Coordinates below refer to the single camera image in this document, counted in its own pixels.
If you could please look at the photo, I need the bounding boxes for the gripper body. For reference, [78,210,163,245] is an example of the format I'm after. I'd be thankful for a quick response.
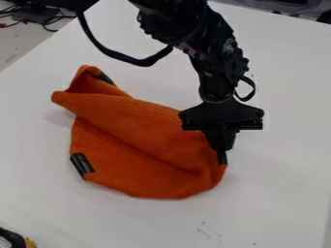
[177,95,265,132]

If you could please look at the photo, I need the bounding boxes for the orange cloth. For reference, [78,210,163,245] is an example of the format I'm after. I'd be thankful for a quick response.
[50,64,229,201]

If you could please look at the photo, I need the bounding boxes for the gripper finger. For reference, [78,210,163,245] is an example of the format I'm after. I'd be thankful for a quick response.
[202,129,241,166]

